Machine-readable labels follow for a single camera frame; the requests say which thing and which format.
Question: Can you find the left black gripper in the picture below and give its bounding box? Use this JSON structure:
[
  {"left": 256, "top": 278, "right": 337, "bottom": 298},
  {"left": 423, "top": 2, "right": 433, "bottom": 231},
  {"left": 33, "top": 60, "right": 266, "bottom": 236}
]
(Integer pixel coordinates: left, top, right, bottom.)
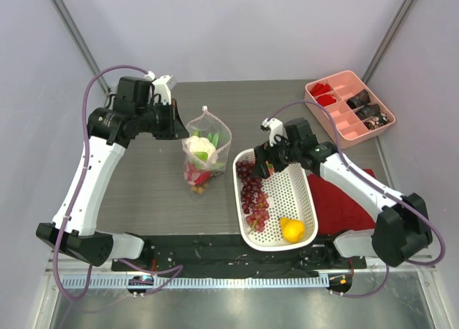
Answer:
[{"left": 136, "top": 99, "right": 189, "bottom": 140}]

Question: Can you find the clear pink-dotted zip bag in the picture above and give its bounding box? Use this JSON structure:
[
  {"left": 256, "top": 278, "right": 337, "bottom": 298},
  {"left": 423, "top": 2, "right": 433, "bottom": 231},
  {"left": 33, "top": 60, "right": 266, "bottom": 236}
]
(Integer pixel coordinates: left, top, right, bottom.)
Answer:
[{"left": 182, "top": 105, "right": 232, "bottom": 197}]

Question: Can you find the white cauliflower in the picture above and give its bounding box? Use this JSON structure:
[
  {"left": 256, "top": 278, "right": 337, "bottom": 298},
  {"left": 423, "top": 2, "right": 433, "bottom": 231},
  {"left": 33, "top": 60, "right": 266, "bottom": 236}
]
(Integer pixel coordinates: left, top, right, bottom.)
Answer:
[{"left": 184, "top": 135, "right": 218, "bottom": 164}]

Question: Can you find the pink dragon fruit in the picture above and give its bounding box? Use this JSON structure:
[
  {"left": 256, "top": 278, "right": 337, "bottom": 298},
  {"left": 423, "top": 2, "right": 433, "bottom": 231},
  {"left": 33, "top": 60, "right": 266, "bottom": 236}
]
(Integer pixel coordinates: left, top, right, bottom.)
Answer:
[{"left": 183, "top": 128, "right": 225, "bottom": 187}]

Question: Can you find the yellow-brown longan bunch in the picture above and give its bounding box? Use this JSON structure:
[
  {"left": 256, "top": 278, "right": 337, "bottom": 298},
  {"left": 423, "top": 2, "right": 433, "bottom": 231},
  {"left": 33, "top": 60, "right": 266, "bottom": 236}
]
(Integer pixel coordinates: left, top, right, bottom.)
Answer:
[{"left": 191, "top": 184, "right": 207, "bottom": 195}]

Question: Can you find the orange peach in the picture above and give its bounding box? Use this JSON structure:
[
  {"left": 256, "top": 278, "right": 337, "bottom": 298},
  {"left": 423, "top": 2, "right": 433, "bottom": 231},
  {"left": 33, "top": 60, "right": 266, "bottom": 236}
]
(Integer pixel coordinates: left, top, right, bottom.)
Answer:
[{"left": 267, "top": 163, "right": 275, "bottom": 174}]

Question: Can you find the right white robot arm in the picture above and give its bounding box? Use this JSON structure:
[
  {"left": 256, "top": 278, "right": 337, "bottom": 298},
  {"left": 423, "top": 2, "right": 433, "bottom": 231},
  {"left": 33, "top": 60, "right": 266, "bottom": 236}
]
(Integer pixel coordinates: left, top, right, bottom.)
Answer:
[{"left": 253, "top": 118, "right": 432, "bottom": 268}]

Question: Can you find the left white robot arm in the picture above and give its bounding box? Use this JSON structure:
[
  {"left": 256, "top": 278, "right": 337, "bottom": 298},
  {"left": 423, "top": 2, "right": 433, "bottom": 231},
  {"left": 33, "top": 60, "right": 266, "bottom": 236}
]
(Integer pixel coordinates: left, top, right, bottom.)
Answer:
[{"left": 36, "top": 72, "right": 189, "bottom": 271}]

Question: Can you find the white perforated plastic basket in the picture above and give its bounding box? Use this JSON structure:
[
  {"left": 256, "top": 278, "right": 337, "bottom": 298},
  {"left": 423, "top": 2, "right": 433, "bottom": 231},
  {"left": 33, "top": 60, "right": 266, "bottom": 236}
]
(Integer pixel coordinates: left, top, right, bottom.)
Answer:
[{"left": 232, "top": 149, "right": 318, "bottom": 252}]

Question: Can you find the dark purple grape bunch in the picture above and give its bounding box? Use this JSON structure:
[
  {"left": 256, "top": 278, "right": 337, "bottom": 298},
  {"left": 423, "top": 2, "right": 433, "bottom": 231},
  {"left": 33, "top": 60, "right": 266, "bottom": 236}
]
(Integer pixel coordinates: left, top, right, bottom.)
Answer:
[{"left": 236, "top": 161, "right": 265, "bottom": 215}]

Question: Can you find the red grape bunch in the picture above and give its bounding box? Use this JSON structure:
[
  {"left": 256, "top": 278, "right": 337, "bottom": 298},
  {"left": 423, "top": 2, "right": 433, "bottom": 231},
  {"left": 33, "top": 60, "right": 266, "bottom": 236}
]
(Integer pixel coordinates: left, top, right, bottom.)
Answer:
[{"left": 242, "top": 194, "right": 270, "bottom": 233}]

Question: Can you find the red pieces upper compartment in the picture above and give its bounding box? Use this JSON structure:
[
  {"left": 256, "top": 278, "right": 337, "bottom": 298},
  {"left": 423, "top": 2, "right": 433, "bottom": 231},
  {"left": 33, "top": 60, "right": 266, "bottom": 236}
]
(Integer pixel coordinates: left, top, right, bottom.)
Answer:
[{"left": 310, "top": 83, "right": 332, "bottom": 97}]

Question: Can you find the yellow lemon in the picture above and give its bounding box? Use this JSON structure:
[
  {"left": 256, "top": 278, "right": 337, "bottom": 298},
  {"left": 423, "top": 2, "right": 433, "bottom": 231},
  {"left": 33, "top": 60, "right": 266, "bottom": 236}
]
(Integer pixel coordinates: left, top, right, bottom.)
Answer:
[{"left": 279, "top": 217, "right": 306, "bottom": 244}]

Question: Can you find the red cloth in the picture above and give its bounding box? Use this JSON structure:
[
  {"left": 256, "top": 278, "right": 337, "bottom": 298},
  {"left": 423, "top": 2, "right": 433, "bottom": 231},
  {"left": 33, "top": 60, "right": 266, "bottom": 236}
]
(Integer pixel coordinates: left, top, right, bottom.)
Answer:
[{"left": 307, "top": 174, "right": 376, "bottom": 236}]

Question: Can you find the pink divided tray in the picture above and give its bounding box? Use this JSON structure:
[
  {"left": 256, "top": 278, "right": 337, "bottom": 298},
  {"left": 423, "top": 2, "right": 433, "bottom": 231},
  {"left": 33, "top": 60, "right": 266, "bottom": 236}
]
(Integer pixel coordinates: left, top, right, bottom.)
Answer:
[{"left": 305, "top": 70, "right": 396, "bottom": 148}]

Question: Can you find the dark patterned cup upper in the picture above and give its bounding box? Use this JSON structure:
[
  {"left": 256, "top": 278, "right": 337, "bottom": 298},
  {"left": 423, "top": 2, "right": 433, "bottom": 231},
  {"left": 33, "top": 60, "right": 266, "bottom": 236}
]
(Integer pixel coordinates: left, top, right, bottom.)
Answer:
[{"left": 346, "top": 89, "right": 371, "bottom": 110}]

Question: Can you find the dark patterned cup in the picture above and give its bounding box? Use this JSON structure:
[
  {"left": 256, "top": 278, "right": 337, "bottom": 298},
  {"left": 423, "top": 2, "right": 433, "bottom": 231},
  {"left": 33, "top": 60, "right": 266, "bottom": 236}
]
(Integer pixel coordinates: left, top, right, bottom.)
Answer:
[
  {"left": 356, "top": 104, "right": 390, "bottom": 130},
  {"left": 346, "top": 89, "right": 371, "bottom": 110}
]

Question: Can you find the dark patterned cup lower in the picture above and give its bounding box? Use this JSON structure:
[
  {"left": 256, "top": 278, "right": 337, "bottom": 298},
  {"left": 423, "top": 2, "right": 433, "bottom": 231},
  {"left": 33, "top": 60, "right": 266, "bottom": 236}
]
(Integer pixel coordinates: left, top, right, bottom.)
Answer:
[{"left": 356, "top": 104, "right": 390, "bottom": 130}]

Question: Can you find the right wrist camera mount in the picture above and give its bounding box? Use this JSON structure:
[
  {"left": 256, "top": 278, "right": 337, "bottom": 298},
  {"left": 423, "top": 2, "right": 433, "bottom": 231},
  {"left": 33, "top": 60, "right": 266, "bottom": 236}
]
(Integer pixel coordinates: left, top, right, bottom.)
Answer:
[{"left": 260, "top": 118, "right": 283, "bottom": 146}]

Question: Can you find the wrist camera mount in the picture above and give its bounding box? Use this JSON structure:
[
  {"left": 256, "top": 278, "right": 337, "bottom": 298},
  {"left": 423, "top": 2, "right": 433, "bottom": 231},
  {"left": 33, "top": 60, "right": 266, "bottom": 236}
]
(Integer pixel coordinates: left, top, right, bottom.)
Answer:
[
  {"left": 260, "top": 118, "right": 283, "bottom": 146},
  {"left": 144, "top": 71, "right": 177, "bottom": 105}
]

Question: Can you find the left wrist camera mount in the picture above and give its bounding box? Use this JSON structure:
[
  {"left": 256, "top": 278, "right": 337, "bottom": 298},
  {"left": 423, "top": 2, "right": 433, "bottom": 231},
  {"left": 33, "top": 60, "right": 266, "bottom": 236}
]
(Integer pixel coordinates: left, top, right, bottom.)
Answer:
[{"left": 144, "top": 71, "right": 177, "bottom": 105}]

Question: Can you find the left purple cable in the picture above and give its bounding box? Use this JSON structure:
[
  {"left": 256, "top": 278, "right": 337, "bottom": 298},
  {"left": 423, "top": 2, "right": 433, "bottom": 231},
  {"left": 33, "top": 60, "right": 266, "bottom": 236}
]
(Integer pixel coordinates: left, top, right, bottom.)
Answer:
[{"left": 52, "top": 65, "right": 184, "bottom": 301}]

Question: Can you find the purple cable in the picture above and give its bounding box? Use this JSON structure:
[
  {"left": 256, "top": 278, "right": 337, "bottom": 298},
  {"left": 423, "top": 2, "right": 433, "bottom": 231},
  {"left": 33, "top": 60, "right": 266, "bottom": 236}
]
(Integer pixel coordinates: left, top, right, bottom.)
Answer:
[
  {"left": 267, "top": 100, "right": 445, "bottom": 298},
  {"left": 52, "top": 65, "right": 184, "bottom": 301}
]

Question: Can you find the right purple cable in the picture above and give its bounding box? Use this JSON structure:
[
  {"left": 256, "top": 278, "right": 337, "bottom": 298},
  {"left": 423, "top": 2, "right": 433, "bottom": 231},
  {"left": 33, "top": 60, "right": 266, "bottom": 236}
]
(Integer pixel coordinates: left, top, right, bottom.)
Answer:
[{"left": 267, "top": 100, "right": 445, "bottom": 298}]

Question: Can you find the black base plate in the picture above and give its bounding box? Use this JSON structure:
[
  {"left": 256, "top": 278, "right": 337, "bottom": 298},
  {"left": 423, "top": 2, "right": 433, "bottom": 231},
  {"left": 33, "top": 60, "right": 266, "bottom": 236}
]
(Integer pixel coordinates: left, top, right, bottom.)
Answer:
[{"left": 129, "top": 234, "right": 366, "bottom": 279}]

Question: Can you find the white slotted cable duct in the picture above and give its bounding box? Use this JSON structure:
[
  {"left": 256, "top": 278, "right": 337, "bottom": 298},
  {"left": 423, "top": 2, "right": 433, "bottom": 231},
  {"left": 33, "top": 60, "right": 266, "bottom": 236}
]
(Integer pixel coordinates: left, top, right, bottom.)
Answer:
[{"left": 60, "top": 275, "right": 330, "bottom": 290}]

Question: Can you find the left aluminium frame post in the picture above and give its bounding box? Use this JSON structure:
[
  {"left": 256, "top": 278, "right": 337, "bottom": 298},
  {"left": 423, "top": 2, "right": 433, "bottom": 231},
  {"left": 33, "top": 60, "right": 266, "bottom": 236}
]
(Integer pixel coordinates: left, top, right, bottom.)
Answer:
[{"left": 50, "top": 0, "right": 101, "bottom": 75}]

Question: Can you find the aluminium frame post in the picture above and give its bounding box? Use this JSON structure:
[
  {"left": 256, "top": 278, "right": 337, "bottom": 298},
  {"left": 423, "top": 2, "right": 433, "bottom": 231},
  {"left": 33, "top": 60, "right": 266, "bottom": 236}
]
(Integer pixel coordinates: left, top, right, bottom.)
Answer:
[
  {"left": 50, "top": 0, "right": 101, "bottom": 75},
  {"left": 361, "top": 0, "right": 417, "bottom": 84}
]

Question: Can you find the right aluminium frame post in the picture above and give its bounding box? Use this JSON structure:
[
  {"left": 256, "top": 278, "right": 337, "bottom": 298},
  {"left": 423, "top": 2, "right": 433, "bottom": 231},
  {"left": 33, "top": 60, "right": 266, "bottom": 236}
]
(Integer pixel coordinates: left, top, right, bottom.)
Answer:
[{"left": 361, "top": 0, "right": 417, "bottom": 84}]

